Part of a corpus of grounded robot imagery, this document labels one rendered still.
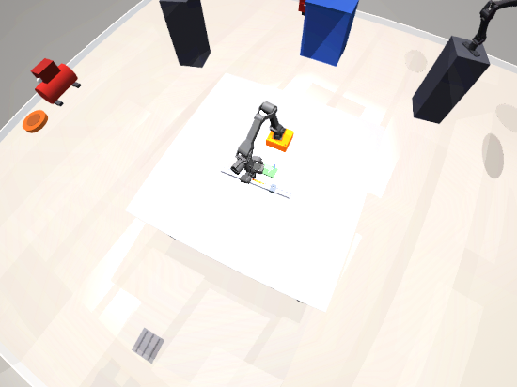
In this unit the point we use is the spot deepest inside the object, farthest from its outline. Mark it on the green tray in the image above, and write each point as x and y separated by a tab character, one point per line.
269	170

